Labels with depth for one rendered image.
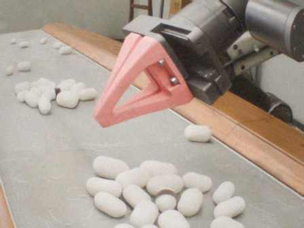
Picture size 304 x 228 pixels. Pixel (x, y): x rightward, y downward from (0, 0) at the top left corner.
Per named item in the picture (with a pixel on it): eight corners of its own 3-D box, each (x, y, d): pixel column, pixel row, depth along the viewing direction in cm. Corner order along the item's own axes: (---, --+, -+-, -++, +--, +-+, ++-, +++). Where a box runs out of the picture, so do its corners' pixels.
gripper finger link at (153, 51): (85, 102, 30) (175, 25, 32) (60, 79, 36) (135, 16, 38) (131, 159, 34) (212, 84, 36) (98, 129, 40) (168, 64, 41)
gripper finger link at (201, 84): (96, 112, 28) (192, 30, 30) (67, 85, 34) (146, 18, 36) (146, 172, 32) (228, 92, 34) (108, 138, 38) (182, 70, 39)
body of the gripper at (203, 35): (184, 41, 29) (239, -3, 31) (124, 24, 38) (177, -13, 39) (220, 102, 33) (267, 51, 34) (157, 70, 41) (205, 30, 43)
